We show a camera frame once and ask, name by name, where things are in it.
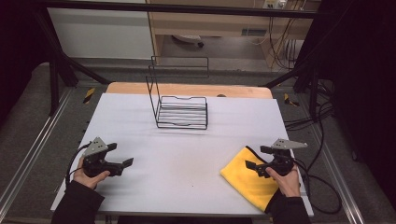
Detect white power strip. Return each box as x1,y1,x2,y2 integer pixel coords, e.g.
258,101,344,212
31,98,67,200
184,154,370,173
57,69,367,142
262,0,288,10

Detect left hand-held gripper cable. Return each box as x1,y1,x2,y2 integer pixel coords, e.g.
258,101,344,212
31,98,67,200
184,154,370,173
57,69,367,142
64,142,92,189

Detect person's right hand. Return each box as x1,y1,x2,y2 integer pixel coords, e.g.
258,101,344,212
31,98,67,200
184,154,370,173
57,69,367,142
264,163,303,198

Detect right hand-held gripper cable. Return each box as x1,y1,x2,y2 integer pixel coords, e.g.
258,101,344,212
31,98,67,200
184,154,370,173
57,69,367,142
291,158,343,216

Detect black metal stand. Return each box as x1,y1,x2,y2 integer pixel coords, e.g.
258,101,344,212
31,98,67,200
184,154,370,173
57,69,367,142
31,7,112,117
262,46,332,123

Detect black wire rack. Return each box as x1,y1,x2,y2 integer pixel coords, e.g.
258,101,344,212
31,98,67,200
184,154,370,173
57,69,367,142
145,55,210,131

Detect black horizontal frame bar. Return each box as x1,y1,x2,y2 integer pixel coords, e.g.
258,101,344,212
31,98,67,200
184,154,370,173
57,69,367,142
36,0,323,20

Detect hanging black cable bundle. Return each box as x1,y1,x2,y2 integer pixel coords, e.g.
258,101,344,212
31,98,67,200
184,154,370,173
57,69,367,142
268,16,305,71

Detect white table cover sheet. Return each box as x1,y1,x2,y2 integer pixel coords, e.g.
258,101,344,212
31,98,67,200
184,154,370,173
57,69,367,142
49,92,315,218

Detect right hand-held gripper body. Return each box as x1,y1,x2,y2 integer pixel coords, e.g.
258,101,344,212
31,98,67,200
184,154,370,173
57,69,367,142
263,138,309,177

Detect black floor cables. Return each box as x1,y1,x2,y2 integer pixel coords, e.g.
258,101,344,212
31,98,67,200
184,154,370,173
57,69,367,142
283,78,335,132

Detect white cabinet panel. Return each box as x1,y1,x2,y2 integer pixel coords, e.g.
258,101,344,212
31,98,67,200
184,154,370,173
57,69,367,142
46,7,155,61

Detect aluminium floor rail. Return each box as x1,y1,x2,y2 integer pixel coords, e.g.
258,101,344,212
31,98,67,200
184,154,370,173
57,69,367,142
310,123,366,224
0,88,75,217

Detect person's left hand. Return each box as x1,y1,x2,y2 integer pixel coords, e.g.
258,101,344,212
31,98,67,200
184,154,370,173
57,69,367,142
72,156,112,190

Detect hand-held gripper cable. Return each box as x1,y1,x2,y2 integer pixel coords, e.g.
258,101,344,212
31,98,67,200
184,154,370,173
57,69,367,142
291,158,343,216
64,142,92,189

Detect yellow black tape strip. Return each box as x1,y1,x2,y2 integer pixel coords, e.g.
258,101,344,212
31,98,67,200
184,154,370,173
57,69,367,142
82,87,96,105
283,92,301,107

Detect wooden table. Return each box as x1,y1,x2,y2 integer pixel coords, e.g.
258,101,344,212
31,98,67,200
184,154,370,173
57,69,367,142
105,81,275,100

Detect yellow cloth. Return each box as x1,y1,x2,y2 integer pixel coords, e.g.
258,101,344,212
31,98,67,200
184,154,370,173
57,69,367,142
219,145,281,213

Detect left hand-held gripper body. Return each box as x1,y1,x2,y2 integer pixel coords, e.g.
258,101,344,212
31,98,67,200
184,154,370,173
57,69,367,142
81,136,124,178

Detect light wooden desk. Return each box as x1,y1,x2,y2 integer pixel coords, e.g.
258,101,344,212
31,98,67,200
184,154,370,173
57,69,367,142
145,0,322,69

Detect white chair base with caster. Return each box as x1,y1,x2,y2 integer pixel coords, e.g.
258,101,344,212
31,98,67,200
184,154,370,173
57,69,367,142
171,34,205,49

